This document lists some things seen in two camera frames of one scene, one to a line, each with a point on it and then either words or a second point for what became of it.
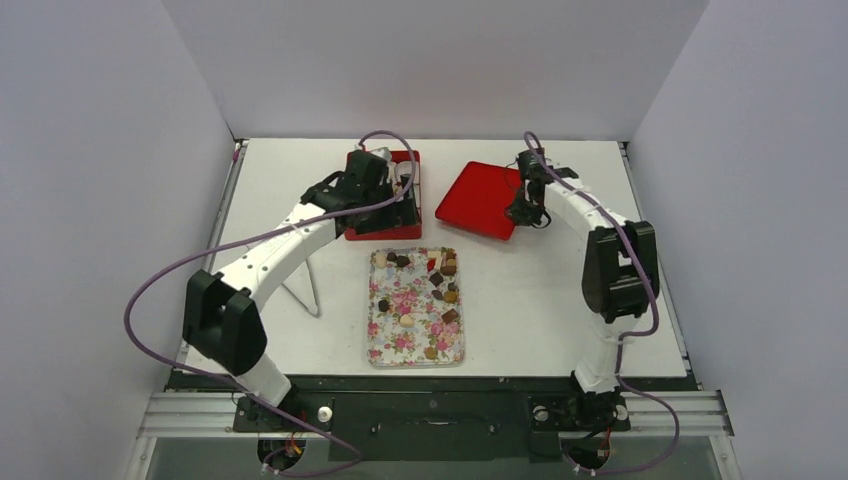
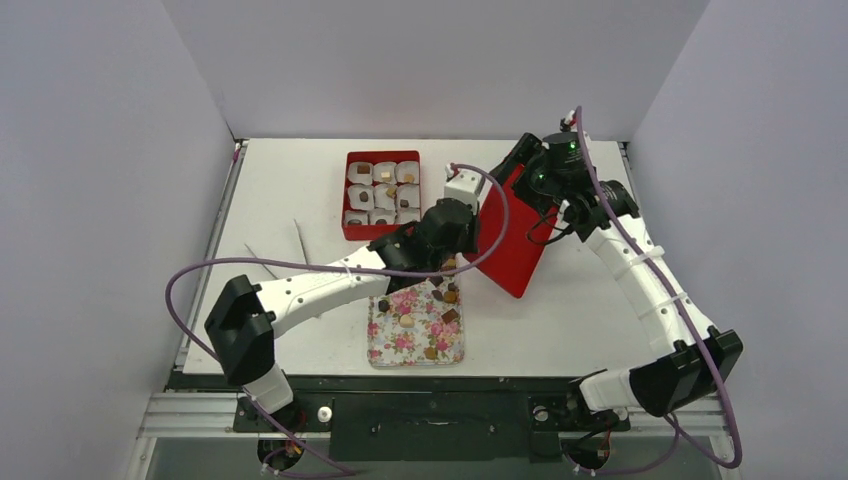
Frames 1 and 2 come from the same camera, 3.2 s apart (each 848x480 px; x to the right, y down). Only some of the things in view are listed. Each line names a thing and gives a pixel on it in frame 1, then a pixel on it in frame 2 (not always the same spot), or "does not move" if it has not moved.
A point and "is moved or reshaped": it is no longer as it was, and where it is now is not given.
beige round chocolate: (406, 321) does not move
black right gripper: (525, 213) to (515, 163)
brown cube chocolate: (449, 315) does not move
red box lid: (480, 198) is moved or reshaped
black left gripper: (400, 213) to (469, 244)
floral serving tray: (414, 310) does not move
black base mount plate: (431, 419) does not move
